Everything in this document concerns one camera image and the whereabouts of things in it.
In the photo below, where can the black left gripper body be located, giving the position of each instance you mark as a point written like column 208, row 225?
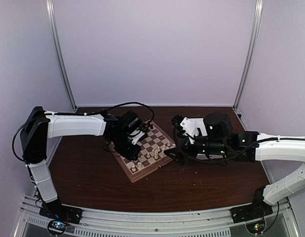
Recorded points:
column 121, row 146

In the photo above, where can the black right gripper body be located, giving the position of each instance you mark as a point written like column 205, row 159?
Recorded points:
column 187, row 149

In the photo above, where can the white chess queen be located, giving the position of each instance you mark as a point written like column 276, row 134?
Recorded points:
column 156, row 155

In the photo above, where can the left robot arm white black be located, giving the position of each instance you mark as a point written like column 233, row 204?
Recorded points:
column 124, row 132

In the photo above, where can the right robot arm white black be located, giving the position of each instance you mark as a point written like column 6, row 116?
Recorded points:
column 212, row 140

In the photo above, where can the white chess piece on board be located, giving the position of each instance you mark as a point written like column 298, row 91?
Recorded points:
column 163, row 148

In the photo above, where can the wooden chess board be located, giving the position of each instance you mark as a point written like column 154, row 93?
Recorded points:
column 151, row 156

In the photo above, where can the row of dark chess pieces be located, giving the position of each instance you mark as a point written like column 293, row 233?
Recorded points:
column 146, row 126

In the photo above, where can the right controller board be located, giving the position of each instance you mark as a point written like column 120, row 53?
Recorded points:
column 256, row 228

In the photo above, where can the controller board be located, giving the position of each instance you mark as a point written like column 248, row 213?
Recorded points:
column 56, row 227
column 256, row 228

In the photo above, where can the left controller board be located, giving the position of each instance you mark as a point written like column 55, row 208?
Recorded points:
column 56, row 227

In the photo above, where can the white plastic tray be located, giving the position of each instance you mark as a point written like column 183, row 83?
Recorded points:
column 199, row 123

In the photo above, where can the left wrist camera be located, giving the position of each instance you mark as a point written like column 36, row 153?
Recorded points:
column 137, row 136

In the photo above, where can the front aluminium rail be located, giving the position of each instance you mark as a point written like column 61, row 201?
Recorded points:
column 203, row 223

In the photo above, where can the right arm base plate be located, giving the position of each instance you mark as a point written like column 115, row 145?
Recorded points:
column 250, row 212

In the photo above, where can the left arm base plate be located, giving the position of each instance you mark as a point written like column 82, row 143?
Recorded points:
column 68, row 214

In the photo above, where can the right aluminium frame post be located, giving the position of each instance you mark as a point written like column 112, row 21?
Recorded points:
column 256, row 24

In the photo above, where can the aluminium frame post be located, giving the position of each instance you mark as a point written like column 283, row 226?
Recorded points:
column 256, row 24
column 58, row 51

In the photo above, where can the left aluminium frame post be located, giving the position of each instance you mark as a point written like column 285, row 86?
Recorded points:
column 58, row 51

